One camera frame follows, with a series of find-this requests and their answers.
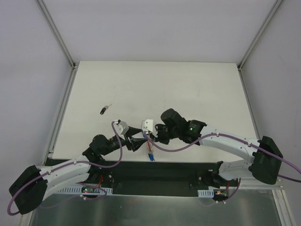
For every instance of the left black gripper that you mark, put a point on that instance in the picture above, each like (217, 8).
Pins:
(128, 140)

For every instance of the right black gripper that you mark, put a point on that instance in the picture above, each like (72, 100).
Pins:
(155, 134)

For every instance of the red handled keyring carabiner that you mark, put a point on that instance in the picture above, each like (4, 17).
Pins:
(150, 152)

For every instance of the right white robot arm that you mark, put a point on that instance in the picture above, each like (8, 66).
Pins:
(259, 158)

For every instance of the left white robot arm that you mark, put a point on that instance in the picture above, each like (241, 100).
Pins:
(37, 183)

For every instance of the left black tag key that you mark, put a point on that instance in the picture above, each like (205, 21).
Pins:
(104, 109)

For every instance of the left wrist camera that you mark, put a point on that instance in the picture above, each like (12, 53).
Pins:
(121, 128)

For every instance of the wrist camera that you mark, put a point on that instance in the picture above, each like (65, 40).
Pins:
(121, 128)
(148, 125)

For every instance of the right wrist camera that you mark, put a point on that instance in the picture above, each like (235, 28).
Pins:
(148, 125)

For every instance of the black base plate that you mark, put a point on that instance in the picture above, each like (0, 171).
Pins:
(157, 178)

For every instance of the right grey cable duct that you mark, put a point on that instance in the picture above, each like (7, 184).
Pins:
(206, 193)

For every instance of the grey cable duct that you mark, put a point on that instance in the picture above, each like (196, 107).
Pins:
(78, 189)
(206, 193)

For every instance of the left grey cable duct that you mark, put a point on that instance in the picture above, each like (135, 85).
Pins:
(78, 189)

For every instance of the aluminium front rail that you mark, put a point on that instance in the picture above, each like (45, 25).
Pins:
(247, 186)

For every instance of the left aluminium frame post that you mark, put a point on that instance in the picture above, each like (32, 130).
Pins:
(49, 20)

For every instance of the aluminium frame post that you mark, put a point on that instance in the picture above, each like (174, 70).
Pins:
(49, 20)
(255, 41)

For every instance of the right aluminium frame post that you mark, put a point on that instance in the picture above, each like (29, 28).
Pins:
(255, 41)

